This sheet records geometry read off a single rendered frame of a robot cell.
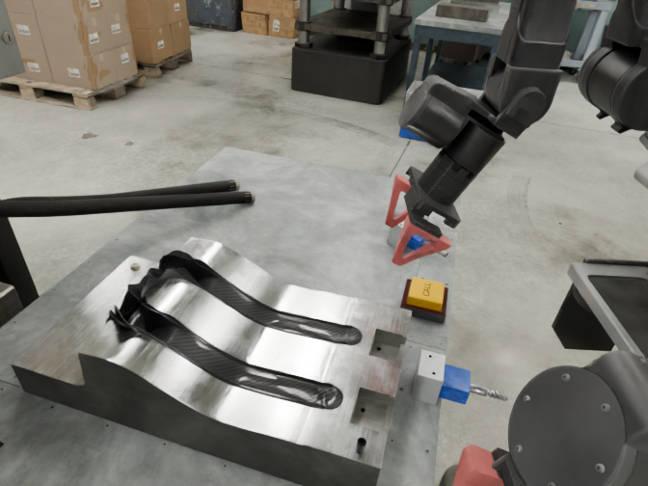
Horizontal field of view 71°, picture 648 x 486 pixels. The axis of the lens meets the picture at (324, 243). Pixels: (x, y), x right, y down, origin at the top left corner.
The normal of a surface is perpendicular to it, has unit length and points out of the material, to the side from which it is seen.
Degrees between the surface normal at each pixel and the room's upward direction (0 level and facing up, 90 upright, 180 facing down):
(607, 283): 0
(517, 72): 90
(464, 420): 0
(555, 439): 63
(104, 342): 7
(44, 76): 90
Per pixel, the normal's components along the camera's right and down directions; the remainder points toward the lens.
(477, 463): 0.51, -0.70
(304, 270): 0.06, -0.82
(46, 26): -0.29, 0.52
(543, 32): -0.05, 0.38
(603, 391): -0.86, -0.42
